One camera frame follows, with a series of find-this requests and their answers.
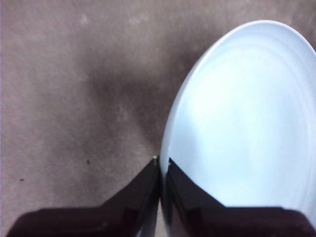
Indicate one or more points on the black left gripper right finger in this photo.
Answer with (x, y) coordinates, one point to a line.
(209, 219)

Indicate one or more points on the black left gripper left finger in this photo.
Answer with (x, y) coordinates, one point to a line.
(123, 219)

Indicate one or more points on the light blue round plate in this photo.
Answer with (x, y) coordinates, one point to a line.
(247, 123)

